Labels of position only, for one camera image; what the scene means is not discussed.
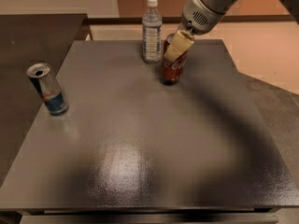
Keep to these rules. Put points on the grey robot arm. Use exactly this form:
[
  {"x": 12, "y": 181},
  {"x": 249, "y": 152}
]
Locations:
[{"x": 222, "y": 6}]

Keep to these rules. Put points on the silver blue Red Bull can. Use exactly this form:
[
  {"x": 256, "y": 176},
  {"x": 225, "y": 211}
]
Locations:
[{"x": 46, "y": 84}]

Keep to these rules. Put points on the red coke can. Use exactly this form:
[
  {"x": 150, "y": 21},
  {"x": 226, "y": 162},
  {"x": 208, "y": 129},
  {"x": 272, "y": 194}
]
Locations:
[{"x": 172, "y": 71}]

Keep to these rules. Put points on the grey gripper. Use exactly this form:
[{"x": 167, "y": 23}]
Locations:
[{"x": 198, "y": 19}]

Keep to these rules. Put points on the clear plastic water bottle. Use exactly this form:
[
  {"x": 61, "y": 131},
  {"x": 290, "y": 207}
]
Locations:
[{"x": 151, "y": 33}]

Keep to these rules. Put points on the dark side table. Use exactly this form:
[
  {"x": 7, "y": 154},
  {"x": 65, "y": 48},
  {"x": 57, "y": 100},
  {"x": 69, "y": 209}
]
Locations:
[{"x": 24, "y": 41}]

